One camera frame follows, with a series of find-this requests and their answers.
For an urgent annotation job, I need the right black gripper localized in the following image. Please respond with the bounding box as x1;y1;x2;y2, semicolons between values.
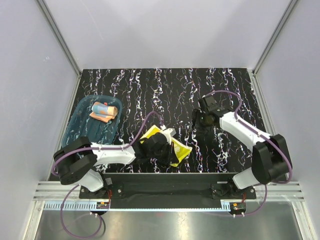
187;108;212;136

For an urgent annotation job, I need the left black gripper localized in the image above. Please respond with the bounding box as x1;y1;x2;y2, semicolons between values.
148;141;179;165

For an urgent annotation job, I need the yellow cream towel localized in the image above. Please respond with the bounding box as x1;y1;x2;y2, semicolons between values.
140;125;192;167

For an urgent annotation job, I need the orange polka dot towel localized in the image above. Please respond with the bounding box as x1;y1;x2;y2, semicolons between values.
89;101;119;123

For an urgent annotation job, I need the blue transparent plastic bin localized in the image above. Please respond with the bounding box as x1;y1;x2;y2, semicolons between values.
61;95;123;148

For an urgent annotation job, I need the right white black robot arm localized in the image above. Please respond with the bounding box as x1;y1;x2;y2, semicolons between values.
191;108;293;199

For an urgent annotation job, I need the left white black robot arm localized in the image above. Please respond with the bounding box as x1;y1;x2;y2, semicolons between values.
53;132;179;198

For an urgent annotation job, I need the black marbled table mat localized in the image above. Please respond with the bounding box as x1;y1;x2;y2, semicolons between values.
72;68;270;174

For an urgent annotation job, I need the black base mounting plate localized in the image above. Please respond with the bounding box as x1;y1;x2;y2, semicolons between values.
79;173;257;200

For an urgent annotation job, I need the left small connector box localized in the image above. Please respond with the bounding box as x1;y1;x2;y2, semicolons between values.
96;201;110;210

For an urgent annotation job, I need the right orange connector box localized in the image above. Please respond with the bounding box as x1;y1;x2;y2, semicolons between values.
230;202;247;213

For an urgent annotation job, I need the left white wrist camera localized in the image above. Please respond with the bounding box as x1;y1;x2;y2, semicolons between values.
160;125;176;144

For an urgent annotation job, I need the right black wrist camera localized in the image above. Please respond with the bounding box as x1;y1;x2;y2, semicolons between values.
198;95;232;118

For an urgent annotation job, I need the right aluminium frame post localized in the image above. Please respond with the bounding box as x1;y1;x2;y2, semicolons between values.
252;0;300;76

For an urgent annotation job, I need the aluminium frame post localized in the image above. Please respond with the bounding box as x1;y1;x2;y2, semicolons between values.
252;0;300;76
35;0;82;78

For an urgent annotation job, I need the aluminium front rail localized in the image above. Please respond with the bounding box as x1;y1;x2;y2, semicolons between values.
33;181;304;212

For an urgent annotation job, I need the left aluminium frame post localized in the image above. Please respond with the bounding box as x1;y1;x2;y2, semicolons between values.
35;0;82;78

